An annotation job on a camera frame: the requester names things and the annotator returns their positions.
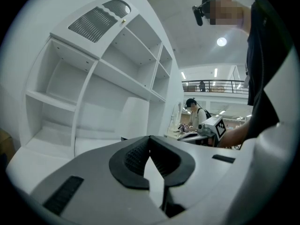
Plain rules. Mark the black balcony railing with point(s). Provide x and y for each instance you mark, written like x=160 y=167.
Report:
x=218 y=86

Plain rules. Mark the person's right forearm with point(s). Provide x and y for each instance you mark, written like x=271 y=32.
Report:
x=234 y=135

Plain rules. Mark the person's head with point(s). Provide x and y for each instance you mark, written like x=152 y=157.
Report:
x=230 y=10

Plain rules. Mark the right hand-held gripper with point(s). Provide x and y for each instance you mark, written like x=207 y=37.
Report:
x=214 y=125

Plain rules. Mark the small grey vent grille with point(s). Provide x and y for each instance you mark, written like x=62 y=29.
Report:
x=117 y=6

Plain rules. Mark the person's dark shirt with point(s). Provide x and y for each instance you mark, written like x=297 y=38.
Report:
x=264 y=67

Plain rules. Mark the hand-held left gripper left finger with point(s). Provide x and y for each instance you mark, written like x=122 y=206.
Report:
x=119 y=167

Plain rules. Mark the round ceiling lamp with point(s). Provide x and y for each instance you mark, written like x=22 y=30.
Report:
x=221 y=41

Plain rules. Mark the ceiling light strip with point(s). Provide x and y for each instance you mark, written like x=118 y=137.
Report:
x=183 y=75
x=215 y=72

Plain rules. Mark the large grey vent grille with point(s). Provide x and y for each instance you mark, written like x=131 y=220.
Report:
x=92 y=24

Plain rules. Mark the white curved stand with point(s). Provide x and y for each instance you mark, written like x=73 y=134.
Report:
x=177 y=114

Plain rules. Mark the white shelving unit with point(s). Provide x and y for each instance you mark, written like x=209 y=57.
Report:
x=117 y=74

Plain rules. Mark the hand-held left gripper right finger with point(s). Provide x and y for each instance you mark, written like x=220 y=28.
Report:
x=180 y=165

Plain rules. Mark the black head-mounted camera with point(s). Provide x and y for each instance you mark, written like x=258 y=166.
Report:
x=198 y=15

